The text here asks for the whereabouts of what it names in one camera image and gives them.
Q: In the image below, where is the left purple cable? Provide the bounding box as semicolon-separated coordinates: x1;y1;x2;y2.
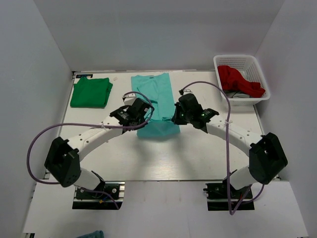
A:
26;91;156;209

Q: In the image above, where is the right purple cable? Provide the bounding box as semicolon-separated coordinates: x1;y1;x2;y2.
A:
178;81;265;216

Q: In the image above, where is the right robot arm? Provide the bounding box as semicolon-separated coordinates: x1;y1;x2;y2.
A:
171;93;288;198

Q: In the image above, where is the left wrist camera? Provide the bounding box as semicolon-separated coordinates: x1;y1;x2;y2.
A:
122;93;137;106

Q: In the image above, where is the teal t-shirt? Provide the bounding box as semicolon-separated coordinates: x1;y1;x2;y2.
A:
131;73;180;138

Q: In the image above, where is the white plastic basket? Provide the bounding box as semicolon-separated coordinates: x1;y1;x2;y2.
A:
213;55;270;107

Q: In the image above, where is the folded green t-shirt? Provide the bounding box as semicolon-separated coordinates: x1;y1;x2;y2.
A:
70;77;113;108

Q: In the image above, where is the purple cable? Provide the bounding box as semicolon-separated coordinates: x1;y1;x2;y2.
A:
26;91;156;209
178;81;265;216

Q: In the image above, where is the blue label sticker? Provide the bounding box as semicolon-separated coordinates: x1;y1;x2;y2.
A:
76;74;93;78

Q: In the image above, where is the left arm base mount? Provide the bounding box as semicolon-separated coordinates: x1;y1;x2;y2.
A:
72;182;125;210

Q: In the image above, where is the red t-shirt in basket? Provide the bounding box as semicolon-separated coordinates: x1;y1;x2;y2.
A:
217;65;265;98

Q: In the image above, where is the dark teal cloth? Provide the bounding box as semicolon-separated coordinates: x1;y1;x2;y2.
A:
78;230;105;238

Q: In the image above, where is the grey garment in basket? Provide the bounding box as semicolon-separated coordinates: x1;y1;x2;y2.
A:
224;90;250;99

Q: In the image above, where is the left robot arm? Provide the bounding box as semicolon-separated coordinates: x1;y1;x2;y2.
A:
45;98;153;198

